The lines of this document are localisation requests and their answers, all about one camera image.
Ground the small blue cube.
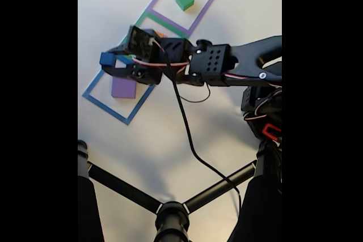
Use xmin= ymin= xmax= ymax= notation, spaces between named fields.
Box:
xmin=99 ymin=52 xmax=116 ymax=67

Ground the large purple cube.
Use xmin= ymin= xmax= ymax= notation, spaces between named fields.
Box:
xmin=111 ymin=76 xmax=137 ymax=100

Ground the red clamp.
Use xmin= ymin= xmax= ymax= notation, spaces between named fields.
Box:
xmin=261 ymin=123 xmax=282 ymax=141

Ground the black tripod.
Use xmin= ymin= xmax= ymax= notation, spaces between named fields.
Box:
xmin=78 ymin=139 xmax=282 ymax=242

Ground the gripper camera board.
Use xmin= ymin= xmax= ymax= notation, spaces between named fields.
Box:
xmin=126 ymin=25 xmax=161 ymax=63

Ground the green square tape frame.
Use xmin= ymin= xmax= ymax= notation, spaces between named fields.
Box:
xmin=120 ymin=11 xmax=189 ymax=63

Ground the blue square tape frame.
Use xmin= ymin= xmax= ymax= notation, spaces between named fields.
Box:
xmin=82 ymin=53 xmax=156 ymax=126

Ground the black camera cable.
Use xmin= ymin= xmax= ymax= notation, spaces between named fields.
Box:
xmin=161 ymin=46 xmax=242 ymax=217

